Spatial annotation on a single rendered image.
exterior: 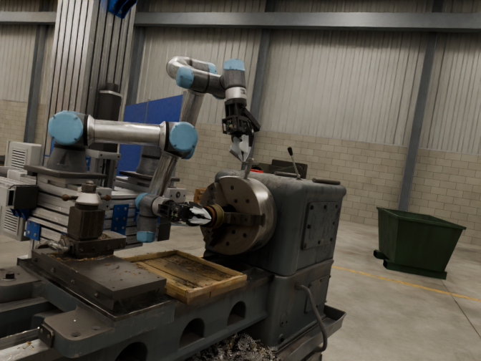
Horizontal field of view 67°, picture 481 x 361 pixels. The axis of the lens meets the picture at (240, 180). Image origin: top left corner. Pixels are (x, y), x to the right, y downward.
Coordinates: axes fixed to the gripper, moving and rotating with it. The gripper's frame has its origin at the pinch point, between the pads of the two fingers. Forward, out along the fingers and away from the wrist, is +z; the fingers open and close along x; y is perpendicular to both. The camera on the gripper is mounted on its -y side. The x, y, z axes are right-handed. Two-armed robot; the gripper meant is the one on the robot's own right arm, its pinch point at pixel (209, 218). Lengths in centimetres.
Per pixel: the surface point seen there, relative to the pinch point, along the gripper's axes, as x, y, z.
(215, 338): -38.1, 3.6, 13.1
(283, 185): 14.7, -31.5, 10.7
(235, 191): 10.0, -14.9, -1.0
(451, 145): 150, -1055, -46
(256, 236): -4.8, -15.0, 11.5
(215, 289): -19.4, 9.7, 14.7
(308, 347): -53, -47, 27
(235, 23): 449, -810, -674
